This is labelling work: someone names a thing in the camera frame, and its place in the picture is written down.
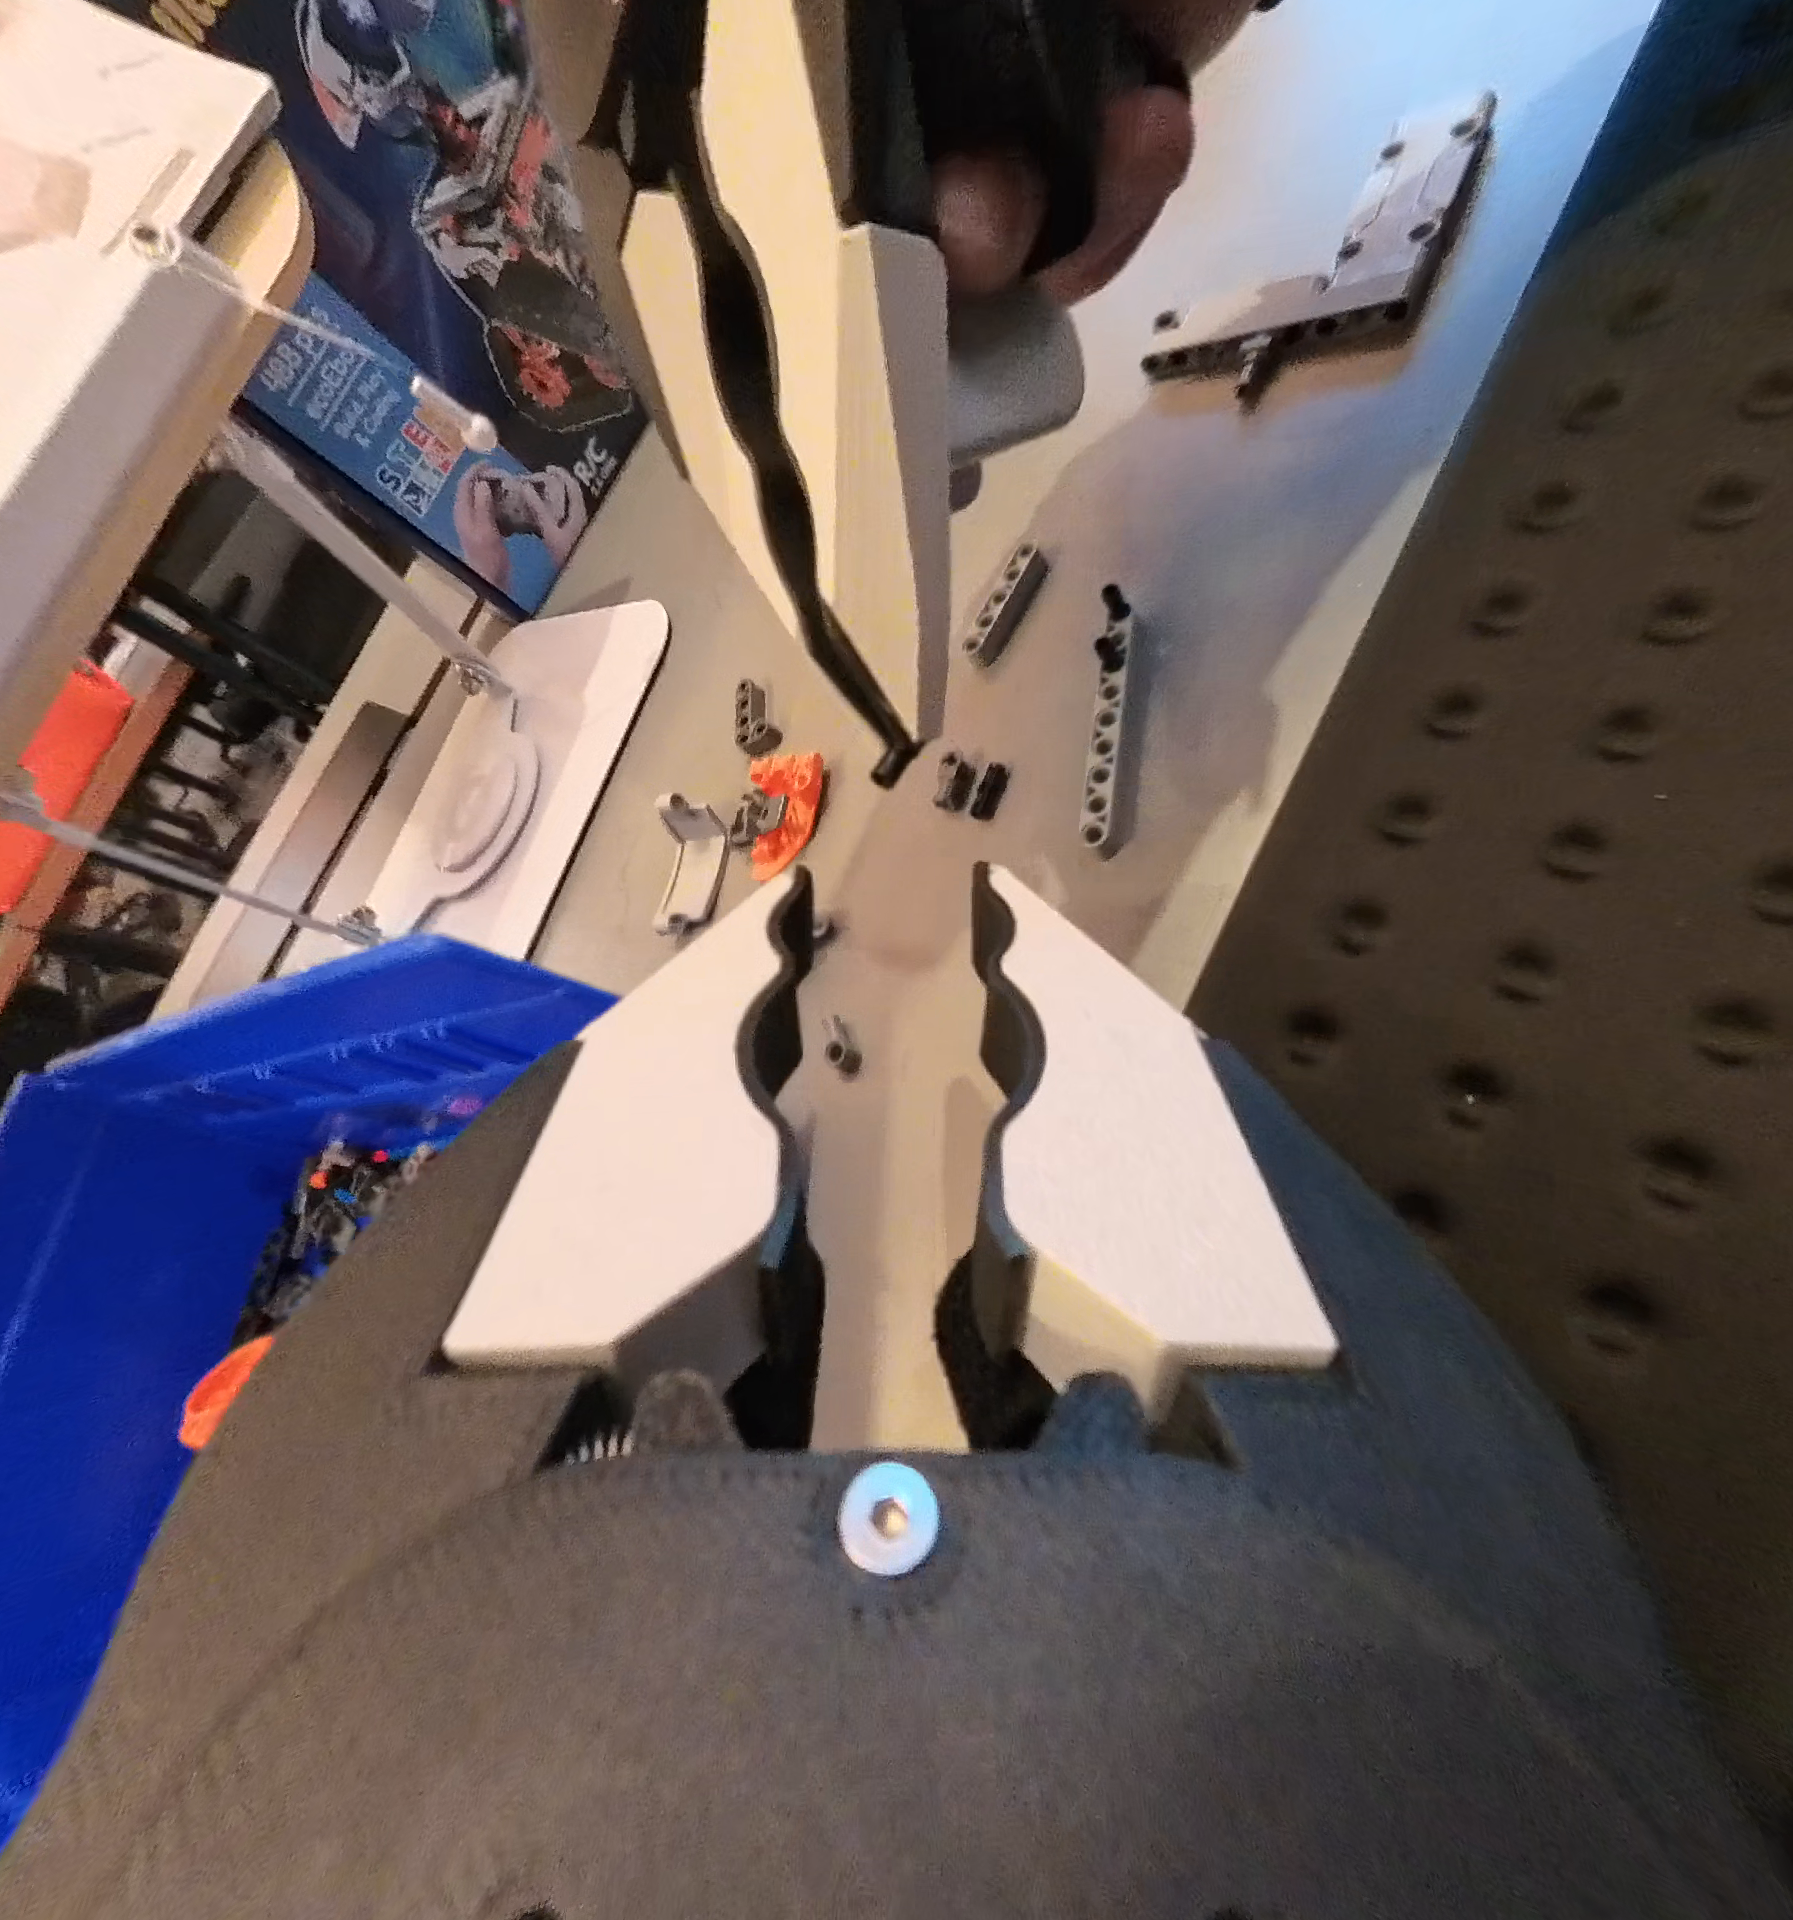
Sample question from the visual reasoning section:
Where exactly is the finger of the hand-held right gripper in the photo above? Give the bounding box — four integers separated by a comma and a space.
580, 0, 916, 787
705, 0, 959, 752

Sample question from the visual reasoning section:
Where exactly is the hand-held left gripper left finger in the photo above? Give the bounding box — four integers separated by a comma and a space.
443, 866, 822, 1374

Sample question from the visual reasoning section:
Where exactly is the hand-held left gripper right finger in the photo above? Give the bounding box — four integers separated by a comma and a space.
970, 863, 1343, 1379

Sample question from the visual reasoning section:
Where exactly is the short grey holed beam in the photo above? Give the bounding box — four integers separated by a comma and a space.
963, 543, 1053, 672

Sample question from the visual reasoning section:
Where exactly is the long light grey holed beam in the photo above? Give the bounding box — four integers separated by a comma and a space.
1081, 583, 1141, 863

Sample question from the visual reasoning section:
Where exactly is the blue plastic bin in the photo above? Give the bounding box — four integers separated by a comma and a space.
0, 933, 623, 1920

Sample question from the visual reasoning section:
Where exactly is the person's right hand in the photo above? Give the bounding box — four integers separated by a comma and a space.
930, 0, 1290, 311

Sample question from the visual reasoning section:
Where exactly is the metal rod with knob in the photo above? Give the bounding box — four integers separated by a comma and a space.
117, 217, 502, 455

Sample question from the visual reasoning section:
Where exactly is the white stand base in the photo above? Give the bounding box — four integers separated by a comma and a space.
278, 601, 673, 967

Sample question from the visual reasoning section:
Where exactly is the pile of building pieces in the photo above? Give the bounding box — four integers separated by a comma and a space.
177, 1092, 481, 1454

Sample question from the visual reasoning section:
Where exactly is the light grey curved panel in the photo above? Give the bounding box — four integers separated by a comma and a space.
651, 790, 734, 943

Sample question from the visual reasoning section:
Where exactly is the orange curved panel piece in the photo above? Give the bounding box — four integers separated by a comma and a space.
747, 750, 832, 883

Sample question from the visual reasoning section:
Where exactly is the metal stand bar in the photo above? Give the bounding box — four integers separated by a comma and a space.
213, 425, 516, 696
0, 777, 386, 953

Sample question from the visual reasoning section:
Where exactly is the blue printed toy box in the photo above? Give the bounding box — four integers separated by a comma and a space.
147, 0, 653, 623

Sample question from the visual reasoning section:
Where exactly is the grey rectangular holed panel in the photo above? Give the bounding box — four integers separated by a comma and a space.
1141, 93, 1500, 411

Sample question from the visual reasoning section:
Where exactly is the white shelf board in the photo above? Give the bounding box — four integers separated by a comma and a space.
0, 0, 314, 852

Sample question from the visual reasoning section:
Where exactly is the orange storage bin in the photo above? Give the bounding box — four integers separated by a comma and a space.
0, 660, 137, 917

